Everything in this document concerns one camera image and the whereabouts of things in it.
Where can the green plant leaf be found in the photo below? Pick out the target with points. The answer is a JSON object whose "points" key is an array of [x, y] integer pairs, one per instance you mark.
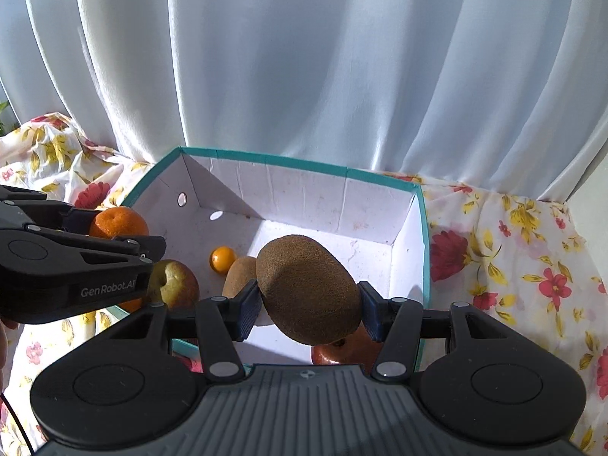
{"points": [[3, 116]]}

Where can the orange mandarin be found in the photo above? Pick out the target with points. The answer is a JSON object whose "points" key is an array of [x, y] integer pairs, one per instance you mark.
{"points": [[118, 222]]}

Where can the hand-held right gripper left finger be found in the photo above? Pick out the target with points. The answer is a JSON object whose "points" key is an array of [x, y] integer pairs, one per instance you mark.
{"points": [[247, 311]]}

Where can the white curtain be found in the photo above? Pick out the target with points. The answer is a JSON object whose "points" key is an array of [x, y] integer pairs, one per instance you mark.
{"points": [[304, 57]]}

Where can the teal cardboard box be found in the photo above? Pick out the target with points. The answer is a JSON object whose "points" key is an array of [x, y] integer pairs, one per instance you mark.
{"points": [[308, 204]]}

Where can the brown kiwi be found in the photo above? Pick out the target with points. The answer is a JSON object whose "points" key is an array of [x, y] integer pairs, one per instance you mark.
{"points": [[237, 275], [308, 289]]}

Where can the floral tablecloth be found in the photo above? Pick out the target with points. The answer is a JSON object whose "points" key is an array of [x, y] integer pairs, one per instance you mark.
{"points": [[522, 266]]}

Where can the small dark red apple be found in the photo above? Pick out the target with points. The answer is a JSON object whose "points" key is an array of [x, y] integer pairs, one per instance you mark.
{"points": [[183, 289]]}

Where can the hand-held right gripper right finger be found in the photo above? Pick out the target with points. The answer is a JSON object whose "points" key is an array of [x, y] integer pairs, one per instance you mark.
{"points": [[371, 311]]}

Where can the large red apple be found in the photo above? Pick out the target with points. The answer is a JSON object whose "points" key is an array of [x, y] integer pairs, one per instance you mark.
{"points": [[346, 352]]}

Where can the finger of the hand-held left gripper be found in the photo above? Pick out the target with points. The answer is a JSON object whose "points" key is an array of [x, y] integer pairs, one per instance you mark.
{"points": [[78, 222], [147, 247]]}

